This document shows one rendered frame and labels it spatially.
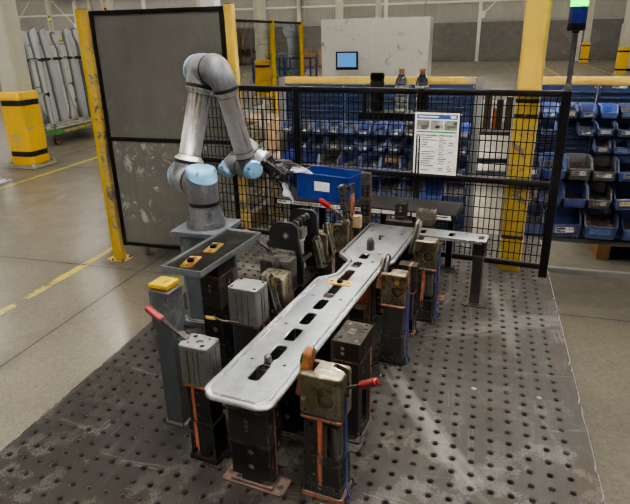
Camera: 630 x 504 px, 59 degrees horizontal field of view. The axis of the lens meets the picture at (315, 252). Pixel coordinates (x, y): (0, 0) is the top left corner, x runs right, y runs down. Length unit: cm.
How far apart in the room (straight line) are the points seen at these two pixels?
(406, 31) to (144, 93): 500
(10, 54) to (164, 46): 519
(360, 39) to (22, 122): 510
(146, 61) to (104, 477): 340
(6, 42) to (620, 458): 872
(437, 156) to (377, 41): 616
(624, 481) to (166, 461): 195
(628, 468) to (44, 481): 231
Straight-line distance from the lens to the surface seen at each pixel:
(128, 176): 484
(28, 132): 947
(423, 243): 219
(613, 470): 291
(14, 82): 947
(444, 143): 272
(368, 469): 162
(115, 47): 470
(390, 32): 877
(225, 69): 218
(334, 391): 132
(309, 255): 209
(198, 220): 217
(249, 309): 164
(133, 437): 181
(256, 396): 136
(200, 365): 148
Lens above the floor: 179
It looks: 21 degrees down
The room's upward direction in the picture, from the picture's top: 1 degrees counter-clockwise
